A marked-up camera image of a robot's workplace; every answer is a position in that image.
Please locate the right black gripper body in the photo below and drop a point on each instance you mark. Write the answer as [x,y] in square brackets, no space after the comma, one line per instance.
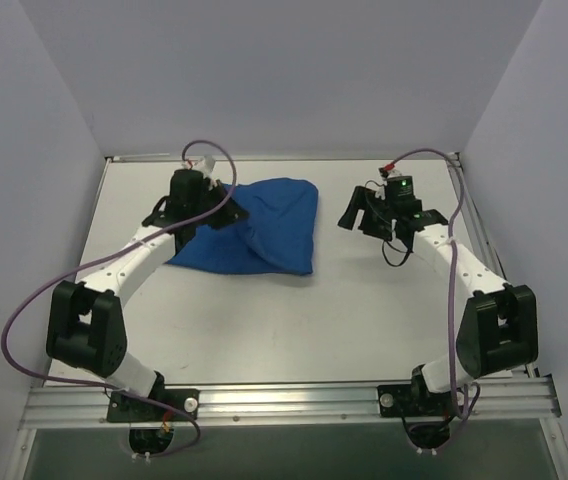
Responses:
[373,220]

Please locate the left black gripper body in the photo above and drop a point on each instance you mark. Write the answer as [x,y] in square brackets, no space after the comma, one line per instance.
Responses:
[225,211]

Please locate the blue surgical cloth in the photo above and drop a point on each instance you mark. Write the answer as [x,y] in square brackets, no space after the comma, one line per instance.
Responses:
[277,237]

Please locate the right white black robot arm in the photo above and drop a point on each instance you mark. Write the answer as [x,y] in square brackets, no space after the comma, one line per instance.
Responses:
[428,235]

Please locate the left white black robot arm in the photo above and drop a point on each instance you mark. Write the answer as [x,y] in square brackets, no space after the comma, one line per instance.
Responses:
[86,323]

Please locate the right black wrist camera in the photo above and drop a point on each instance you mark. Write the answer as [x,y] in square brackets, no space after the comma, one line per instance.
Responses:
[398,190]

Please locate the aluminium right side rail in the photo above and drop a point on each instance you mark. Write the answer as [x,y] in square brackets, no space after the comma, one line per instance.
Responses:
[484,235]

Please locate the aluminium rail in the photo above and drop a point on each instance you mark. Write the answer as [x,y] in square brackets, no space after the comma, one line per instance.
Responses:
[59,407]
[484,235]

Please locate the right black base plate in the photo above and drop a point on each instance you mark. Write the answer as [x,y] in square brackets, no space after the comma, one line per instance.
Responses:
[402,399]

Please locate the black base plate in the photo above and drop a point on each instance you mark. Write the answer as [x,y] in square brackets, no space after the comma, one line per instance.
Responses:
[174,404]
[402,399]

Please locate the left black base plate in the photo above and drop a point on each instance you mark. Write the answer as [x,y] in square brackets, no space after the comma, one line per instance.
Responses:
[174,404]

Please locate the aluminium front rail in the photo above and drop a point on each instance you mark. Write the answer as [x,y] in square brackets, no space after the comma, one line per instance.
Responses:
[59,407]

